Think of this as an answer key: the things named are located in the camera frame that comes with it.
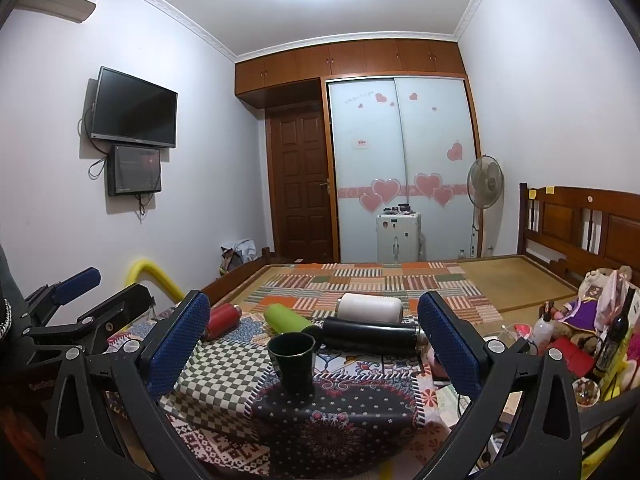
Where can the standing fan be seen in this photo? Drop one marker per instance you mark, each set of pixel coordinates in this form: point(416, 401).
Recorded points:
point(485, 180)

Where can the red bottle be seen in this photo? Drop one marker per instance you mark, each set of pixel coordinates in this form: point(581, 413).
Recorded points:
point(223, 321)

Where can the wooden bed headboard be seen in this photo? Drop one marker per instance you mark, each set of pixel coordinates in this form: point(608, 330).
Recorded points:
point(575, 220)

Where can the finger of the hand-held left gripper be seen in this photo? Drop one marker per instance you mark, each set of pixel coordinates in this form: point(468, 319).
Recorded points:
point(117, 305)
point(75, 285)

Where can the red box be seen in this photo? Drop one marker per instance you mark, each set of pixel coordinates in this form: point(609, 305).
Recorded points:
point(570, 355)

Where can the bamboo bed mat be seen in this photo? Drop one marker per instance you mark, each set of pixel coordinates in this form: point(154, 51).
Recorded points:
point(510, 280)

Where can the small glass bowl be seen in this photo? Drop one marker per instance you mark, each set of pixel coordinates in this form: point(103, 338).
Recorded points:
point(586, 391)

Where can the clear plastic bottle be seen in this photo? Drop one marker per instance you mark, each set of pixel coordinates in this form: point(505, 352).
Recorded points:
point(543, 327)

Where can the wooden overhead cabinet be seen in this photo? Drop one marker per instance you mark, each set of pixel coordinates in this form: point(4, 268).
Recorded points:
point(350, 65)

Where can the dark wine bottle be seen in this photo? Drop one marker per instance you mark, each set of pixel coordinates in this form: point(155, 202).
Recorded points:
point(612, 340)

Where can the checkered cloth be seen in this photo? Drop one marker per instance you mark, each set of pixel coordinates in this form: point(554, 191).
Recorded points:
point(220, 375)

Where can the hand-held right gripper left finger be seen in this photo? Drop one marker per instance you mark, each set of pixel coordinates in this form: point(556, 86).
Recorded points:
point(179, 345)

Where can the yellow foam tube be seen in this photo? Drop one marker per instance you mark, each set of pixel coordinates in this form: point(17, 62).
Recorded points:
point(150, 272)

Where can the heart-printed sliding wardrobe doors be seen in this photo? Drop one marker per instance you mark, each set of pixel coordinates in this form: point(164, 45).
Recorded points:
point(400, 160)

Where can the patchwork blanket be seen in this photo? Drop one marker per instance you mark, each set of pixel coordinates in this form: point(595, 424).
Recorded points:
point(360, 285)

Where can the plush toy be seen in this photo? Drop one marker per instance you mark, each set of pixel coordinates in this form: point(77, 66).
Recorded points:
point(590, 305)

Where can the green bottle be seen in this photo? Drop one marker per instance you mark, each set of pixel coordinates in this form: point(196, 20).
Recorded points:
point(282, 318)

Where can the wall television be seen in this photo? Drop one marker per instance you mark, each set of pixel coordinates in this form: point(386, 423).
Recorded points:
point(134, 110)

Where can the brown wooden door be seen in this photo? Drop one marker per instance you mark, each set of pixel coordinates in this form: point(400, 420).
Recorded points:
point(300, 185)

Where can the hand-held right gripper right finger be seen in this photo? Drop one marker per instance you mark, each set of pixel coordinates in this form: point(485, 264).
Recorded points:
point(450, 347)

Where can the black bottle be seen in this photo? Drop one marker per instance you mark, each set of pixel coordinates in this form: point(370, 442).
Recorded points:
point(370, 338)

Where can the wooden bed footboard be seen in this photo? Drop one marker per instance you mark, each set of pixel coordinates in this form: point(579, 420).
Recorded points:
point(235, 280)

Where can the silver suitcase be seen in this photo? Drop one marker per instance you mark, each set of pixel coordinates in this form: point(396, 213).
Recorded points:
point(397, 237)

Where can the small wall monitor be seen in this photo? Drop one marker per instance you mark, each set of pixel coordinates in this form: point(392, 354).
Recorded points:
point(135, 170)

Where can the white bottle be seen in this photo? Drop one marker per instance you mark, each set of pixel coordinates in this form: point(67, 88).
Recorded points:
point(370, 308)

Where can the white air conditioner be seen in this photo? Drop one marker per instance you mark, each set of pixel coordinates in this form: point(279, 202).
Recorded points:
point(55, 5)

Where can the dark floral printed cloth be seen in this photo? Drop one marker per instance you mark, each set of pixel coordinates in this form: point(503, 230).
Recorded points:
point(340, 425)

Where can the dark green cup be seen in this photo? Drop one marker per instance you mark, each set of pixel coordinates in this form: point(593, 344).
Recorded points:
point(294, 365)

